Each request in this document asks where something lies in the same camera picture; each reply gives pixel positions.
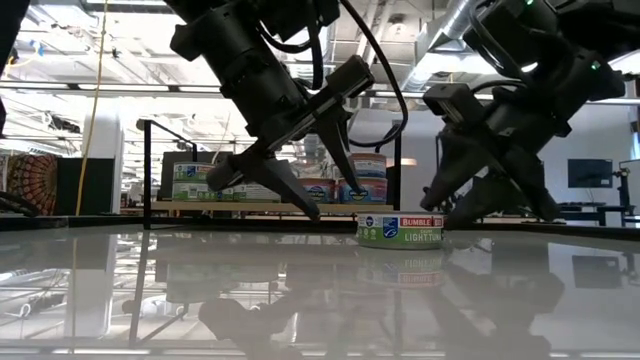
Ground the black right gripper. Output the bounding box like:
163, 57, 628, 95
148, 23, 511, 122
419, 73, 575, 230

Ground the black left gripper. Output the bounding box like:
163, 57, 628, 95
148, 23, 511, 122
205, 53, 377, 223

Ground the small black flat monitor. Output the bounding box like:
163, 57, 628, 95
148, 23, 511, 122
567, 158, 614, 190

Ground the black desk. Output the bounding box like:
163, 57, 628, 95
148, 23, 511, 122
557, 201, 636, 227

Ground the long ceiling light strip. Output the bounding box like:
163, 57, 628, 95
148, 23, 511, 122
369, 91, 640, 106

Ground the black panel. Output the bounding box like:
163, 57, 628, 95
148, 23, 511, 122
53, 157, 116, 217

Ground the red patterned tapestry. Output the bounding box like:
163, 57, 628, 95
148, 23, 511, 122
4, 153, 60, 217

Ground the wooden shelf black metal frame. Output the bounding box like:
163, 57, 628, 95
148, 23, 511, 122
135, 118, 404, 235

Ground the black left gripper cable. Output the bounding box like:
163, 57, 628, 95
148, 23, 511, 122
339, 0, 410, 154

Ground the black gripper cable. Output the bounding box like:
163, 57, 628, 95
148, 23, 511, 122
339, 0, 410, 154
467, 0, 531, 96

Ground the black metal table frame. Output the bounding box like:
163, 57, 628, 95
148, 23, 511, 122
0, 213, 640, 241

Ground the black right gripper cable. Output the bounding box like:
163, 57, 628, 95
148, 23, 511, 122
467, 0, 531, 96

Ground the silver ventilation duct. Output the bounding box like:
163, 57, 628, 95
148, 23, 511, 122
399, 0, 484, 91

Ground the yellow cable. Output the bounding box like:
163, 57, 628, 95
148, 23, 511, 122
74, 0, 109, 217

